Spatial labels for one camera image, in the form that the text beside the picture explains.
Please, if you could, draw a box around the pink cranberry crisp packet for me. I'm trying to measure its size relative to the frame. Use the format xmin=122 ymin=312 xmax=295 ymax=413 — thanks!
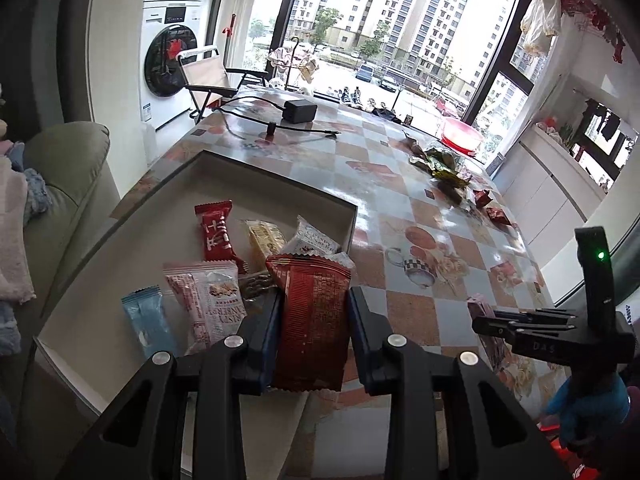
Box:
xmin=163 ymin=261 xmax=246 ymax=354

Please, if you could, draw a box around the dark red snack packet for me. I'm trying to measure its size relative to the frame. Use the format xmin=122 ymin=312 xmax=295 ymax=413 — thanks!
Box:
xmin=266 ymin=255 xmax=352 ymax=392

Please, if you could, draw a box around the red snack packet white lettering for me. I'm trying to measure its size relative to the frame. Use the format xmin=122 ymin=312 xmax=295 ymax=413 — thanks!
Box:
xmin=194 ymin=200 xmax=247 ymax=274

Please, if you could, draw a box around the yellow biscuit clear packet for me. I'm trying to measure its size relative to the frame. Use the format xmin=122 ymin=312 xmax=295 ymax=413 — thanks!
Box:
xmin=240 ymin=220 xmax=285 ymax=300

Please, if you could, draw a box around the purple snack packet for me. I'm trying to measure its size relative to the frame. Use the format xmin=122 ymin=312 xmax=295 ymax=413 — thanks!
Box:
xmin=466 ymin=294 xmax=511 ymax=372

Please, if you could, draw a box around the white cranberry crisp packet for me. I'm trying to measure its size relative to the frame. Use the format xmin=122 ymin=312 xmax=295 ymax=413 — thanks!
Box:
xmin=279 ymin=216 xmax=355 ymax=269

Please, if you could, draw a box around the red wrapper on table edge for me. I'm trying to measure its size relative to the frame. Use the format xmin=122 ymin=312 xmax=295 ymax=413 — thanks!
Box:
xmin=485 ymin=207 xmax=514 ymax=226

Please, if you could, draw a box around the white cabinet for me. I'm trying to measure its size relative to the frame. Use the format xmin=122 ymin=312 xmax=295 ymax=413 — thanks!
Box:
xmin=492 ymin=126 xmax=606 ymax=284

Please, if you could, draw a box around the small red wrapper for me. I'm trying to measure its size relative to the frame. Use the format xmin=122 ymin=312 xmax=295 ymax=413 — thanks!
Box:
xmin=473 ymin=190 xmax=492 ymax=209

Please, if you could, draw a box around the light blue stick packet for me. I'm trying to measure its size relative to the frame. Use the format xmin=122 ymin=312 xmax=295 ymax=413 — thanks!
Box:
xmin=120 ymin=285 xmax=178 ymax=359

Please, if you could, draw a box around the pile of green yellow wrappers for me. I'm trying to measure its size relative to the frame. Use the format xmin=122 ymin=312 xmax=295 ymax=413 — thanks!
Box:
xmin=402 ymin=136 xmax=469 ymax=206

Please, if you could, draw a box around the red basin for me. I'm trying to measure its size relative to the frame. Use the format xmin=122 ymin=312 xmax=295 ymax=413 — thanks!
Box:
xmin=440 ymin=117 xmax=483 ymax=157

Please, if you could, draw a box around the grey shallow cardboard box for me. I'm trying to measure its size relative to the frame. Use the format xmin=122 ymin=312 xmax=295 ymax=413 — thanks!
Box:
xmin=34 ymin=148 xmax=360 ymax=476

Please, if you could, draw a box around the pile of clothes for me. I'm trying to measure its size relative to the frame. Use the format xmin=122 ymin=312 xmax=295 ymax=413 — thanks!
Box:
xmin=0 ymin=84 xmax=54 ymax=356

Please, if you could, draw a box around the black power adapter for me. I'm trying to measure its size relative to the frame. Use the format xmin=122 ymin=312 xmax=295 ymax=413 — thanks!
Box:
xmin=282 ymin=99 xmax=318 ymax=124

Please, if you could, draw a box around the folding chair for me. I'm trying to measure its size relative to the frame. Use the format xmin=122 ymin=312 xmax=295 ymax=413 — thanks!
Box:
xmin=176 ymin=44 xmax=269 ymax=124

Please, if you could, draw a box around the white washing machine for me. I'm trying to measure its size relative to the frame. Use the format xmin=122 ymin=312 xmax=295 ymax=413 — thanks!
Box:
xmin=139 ymin=0 xmax=210 ymax=129

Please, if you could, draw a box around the black cable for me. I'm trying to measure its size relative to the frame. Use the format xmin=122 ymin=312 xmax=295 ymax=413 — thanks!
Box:
xmin=218 ymin=95 xmax=343 ymax=142

